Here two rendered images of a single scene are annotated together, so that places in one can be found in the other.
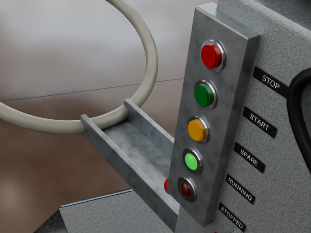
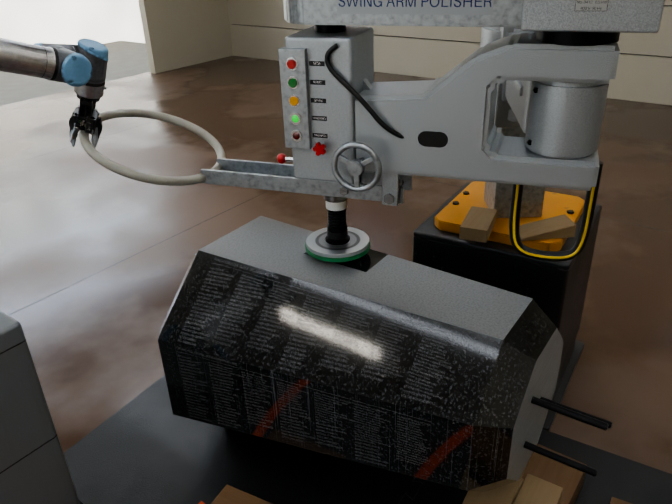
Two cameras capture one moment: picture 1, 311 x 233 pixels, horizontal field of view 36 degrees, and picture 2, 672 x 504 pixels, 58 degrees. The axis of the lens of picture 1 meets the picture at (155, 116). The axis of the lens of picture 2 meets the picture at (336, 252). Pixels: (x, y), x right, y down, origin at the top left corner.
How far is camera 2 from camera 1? 132 cm
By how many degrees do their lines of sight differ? 25
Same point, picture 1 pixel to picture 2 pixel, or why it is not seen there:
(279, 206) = (337, 112)
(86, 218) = (219, 247)
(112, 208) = (230, 238)
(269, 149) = (325, 90)
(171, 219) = (284, 184)
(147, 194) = (265, 182)
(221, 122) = (303, 89)
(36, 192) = (111, 352)
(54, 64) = (45, 267)
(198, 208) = (305, 140)
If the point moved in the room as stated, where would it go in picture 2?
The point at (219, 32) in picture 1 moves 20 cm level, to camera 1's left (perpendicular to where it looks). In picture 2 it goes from (292, 53) to (222, 62)
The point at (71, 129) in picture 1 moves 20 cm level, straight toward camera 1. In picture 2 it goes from (199, 178) to (232, 194)
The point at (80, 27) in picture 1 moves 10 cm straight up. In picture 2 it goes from (46, 233) to (42, 220)
